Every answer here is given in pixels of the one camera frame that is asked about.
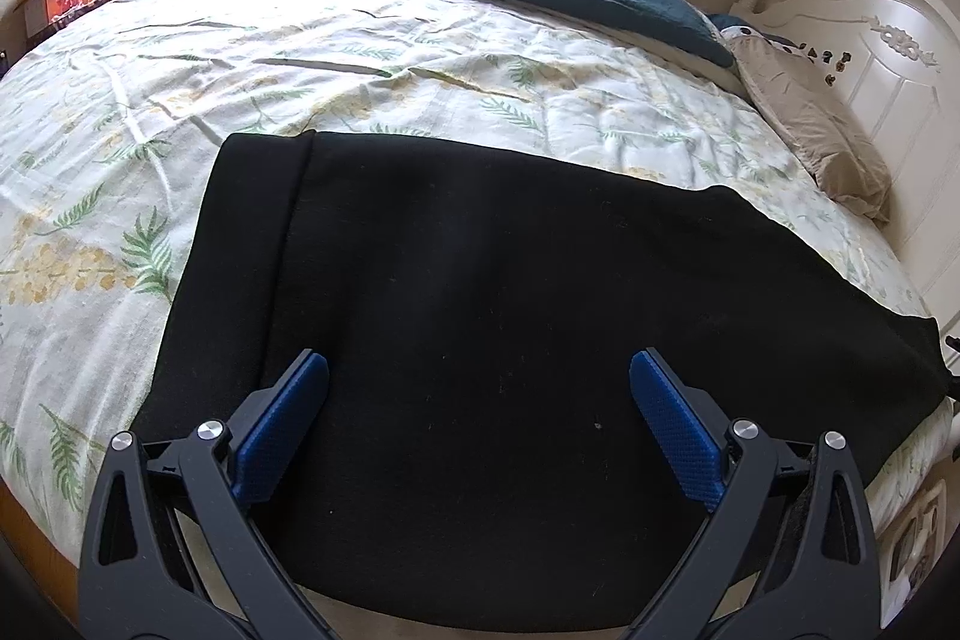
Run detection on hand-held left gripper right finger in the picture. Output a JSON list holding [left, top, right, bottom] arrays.
[[628, 347, 890, 640]]

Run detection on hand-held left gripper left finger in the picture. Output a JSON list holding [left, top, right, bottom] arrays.
[[77, 347, 335, 640]]

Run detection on black pants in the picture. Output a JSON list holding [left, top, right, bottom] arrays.
[[131, 130, 947, 633]]

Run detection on white nightstand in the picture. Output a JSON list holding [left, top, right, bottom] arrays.
[[879, 479, 947, 605]]

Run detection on beige pillow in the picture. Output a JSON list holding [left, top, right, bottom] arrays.
[[730, 35, 893, 226]]

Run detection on white carved headboard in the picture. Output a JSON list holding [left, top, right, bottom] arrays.
[[739, 0, 960, 345]]

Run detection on floral leaf-print bedsheet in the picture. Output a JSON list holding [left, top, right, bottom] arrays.
[[0, 0, 938, 581]]

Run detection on wooden bed frame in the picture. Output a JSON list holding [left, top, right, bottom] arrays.
[[0, 479, 85, 615]]

